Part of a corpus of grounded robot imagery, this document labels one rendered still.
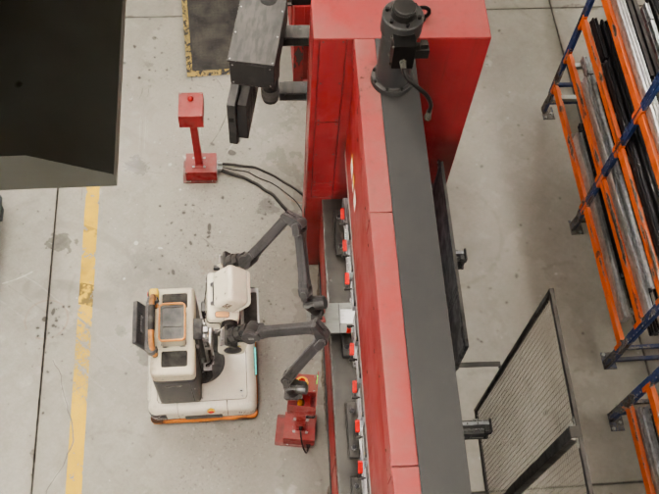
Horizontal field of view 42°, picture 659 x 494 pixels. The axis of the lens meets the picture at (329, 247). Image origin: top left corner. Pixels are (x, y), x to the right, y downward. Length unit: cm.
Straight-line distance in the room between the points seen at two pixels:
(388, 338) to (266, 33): 196
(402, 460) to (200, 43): 473
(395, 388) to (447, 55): 178
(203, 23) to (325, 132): 284
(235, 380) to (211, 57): 284
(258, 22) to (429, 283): 188
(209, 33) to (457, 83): 322
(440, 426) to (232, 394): 235
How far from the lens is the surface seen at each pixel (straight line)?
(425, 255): 353
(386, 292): 343
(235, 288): 445
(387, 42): 375
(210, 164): 636
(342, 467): 465
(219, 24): 735
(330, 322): 477
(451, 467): 322
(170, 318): 492
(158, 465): 560
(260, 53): 455
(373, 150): 377
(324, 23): 422
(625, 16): 582
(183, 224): 624
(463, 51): 432
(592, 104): 620
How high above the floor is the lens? 537
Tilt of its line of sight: 61 degrees down
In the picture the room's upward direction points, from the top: 6 degrees clockwise
